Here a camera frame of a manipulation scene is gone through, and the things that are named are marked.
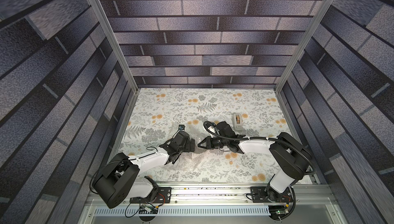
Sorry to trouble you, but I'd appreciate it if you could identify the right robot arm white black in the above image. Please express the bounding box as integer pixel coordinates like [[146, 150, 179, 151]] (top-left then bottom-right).
[[198, 121, 315, 203]]

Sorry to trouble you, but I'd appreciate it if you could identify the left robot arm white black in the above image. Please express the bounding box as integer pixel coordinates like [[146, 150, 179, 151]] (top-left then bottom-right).
[[92, 130, 196, 209]]

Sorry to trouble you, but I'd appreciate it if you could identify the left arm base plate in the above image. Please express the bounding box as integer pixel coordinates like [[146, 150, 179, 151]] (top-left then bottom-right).
[[126, 187, 172, 204]]

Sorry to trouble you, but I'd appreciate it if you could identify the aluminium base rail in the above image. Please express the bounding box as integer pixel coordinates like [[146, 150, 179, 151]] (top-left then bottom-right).
[[87, 184, 338, 206]]

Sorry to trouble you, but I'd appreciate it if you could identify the black corrugated cable conduit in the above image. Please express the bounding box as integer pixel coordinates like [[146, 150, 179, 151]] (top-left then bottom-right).
[[203, 120, 316, 175]]

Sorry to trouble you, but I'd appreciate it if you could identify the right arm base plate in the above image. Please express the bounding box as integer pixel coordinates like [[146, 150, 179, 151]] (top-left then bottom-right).
[[248, 187, 295, 203]]

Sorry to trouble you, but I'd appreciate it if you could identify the left circuit board with wires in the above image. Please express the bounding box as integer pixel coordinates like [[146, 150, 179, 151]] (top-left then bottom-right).
[[124, 203, 162, 218]]

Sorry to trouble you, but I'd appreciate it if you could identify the circuit board with wires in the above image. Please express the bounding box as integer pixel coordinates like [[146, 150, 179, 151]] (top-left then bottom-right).
[[124, 203, 162, 218], [268, 205, 293, 221]]

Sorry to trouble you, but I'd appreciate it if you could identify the right circuit board with wires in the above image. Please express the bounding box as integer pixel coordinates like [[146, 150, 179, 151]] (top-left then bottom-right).
[[268, 205, 293, 221]]

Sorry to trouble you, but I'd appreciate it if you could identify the left aluminium frame post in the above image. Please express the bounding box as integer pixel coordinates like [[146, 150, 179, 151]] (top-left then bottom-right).
[[88, 0, 138, 94]]

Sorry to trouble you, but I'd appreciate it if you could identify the aluminium frame post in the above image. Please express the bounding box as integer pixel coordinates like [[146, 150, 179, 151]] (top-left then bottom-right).
[[88, 0, 138, 94], [275, 0, 334, 94]]

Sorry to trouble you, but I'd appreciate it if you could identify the right aluminium frame post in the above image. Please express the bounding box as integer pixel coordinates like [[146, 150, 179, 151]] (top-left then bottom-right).
[[275, 0, 334, 94]]

